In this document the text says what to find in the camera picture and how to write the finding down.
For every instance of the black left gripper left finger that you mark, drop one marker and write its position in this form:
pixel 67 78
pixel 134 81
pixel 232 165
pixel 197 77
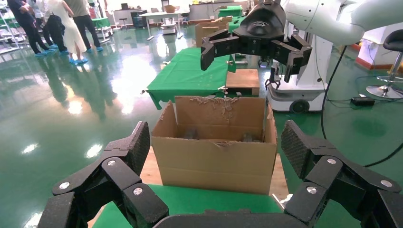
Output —
pixel 94 185

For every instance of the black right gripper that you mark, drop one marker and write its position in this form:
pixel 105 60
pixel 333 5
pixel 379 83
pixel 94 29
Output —
pixel 261 28

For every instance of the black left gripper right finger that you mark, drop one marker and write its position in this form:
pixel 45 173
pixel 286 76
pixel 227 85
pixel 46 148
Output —
pixel 340 188

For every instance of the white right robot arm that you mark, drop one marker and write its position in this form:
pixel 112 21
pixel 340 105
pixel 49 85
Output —
pixel 330 19

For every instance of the brown wooden box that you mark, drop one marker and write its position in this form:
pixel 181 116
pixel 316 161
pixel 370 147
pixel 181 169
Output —
pixel 242 81

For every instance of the tall brown cardboard box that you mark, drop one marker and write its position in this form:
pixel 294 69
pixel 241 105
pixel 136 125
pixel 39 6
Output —
pixel 207 33

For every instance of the large open cardboard carton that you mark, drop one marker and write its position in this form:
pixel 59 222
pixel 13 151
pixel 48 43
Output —
pixel 214 163

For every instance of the green tablecloth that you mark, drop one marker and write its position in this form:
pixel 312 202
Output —
pixel 204 201
pixel 231 12
pixel 185 75

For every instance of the white wheeled robot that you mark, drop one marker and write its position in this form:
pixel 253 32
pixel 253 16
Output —
pixel 302 91

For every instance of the black power adapter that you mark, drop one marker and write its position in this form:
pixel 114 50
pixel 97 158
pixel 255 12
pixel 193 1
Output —
pixel 362 101

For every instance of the white table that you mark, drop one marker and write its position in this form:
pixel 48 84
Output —
pixel 160 15

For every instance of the white cabinet red base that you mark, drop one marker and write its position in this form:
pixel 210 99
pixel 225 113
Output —
pixel 371 50

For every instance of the black cabinet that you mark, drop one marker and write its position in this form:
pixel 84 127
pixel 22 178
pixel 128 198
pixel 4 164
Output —
pixel 138 19

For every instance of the black chrome bar stool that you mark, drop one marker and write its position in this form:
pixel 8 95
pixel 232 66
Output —
pixel 395 39

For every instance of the person in white dress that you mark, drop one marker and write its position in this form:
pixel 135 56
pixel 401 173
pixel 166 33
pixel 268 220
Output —
pixel 69 31

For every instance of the person white shirt black trousers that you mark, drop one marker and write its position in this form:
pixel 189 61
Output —
pixel 55 28

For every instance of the person olive top black trousers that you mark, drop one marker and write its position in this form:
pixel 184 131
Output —
pixel 85 22

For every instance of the person in dark clothes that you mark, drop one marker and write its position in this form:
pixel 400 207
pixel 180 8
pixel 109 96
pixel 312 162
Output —
pixel 26 22

